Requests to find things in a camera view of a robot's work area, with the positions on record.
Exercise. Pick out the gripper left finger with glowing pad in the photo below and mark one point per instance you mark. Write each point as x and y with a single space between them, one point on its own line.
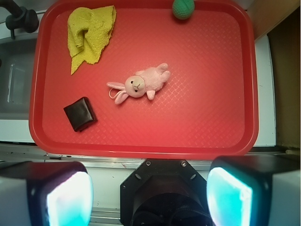
45 194

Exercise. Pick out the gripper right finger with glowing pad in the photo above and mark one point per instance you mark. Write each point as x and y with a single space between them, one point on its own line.
255 190

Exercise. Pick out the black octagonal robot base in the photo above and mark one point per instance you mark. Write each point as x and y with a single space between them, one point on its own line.
164 193

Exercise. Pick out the yellow cloth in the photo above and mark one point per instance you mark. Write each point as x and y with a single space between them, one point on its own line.
88 33

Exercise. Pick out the dark brown leather wallet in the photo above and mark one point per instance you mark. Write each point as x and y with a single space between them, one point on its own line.
80 114

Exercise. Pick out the red plastic tray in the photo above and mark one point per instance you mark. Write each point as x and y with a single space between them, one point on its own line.
207 108

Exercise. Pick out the pink plush bunny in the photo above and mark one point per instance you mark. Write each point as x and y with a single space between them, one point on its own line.
145 82

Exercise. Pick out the grey metal sink basin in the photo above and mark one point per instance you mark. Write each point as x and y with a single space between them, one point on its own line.
16 68

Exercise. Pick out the green textured ball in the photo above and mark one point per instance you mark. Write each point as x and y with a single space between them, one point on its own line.
183 9

